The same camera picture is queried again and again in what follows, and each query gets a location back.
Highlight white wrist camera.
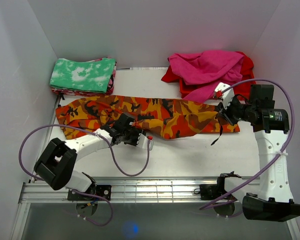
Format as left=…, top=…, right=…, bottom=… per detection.
left=136, top=133, right=154, bottom=151
left=213, top=82, right=235, bottom=107

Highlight purple cable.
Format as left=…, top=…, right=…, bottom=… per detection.
left=199, top=79, right=295, bottom=218
left=18, top=124, right=155, bottom=227

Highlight red plastic tray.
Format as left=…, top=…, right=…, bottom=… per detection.
left=179, top=78, right=256, bottom=99

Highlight pink patterned folded trousers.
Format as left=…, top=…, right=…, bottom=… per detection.
left=49, top=57, right=118, bottom=97

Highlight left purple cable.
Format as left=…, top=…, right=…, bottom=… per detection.
left=18, top=124, right=155, bottom=227

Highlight red garment in tray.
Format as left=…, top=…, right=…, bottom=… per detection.
left=161, top=50, right=254, bottom=85

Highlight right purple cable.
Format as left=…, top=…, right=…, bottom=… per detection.
left=199, top=79, right=295, bottom=218

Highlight orange camouflage trousers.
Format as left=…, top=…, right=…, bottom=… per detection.
left=55, top=95, right=240, bottom=140

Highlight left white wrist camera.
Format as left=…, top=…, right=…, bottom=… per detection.
left=136, top=133, right=154, bottom=151

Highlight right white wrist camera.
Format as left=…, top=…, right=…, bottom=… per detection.
left=213, top=82, right=235, bottom=107

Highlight aluminium rail frame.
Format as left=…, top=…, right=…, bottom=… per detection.
left=9, top=94, right=300, bottom=240

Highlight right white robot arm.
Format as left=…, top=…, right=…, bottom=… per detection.
left=215, top=83, right=300, bottom=222

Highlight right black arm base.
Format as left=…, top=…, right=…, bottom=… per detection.
left=193, top=183, right=226, bottom=200

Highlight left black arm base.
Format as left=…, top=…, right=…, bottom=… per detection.
left=67, top=184, right=112, bottom=202

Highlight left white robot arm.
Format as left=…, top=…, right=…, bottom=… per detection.
left=34, top=114, right=153, bottom=200

